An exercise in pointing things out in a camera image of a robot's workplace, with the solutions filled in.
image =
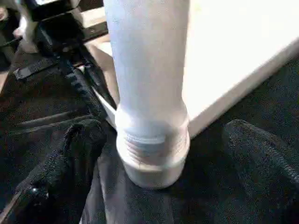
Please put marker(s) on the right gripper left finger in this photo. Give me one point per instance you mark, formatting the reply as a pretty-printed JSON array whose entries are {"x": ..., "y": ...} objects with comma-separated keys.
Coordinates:
[{"x": 60, "y": 172}]

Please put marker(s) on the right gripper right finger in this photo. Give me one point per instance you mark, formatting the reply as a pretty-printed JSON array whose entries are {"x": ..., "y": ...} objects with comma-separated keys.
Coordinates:
[{"x": 266, "y": 177}]

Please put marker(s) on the white plastic table leg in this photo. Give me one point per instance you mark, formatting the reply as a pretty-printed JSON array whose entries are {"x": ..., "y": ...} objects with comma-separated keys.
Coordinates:
[{"x": 149, "y": 70}]

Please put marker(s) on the white plastic table top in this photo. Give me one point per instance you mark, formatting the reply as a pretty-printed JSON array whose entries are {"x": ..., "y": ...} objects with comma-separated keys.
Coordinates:
[{"x": 233, "y": 46}]

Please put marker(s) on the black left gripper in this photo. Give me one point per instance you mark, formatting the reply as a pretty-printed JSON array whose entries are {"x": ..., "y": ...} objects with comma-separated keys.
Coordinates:
[{"x": 56, "y": 28}]

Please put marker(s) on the black work mat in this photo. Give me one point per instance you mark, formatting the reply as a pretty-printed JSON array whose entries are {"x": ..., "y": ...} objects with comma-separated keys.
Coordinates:
[{"x": 261, "y": 116}]

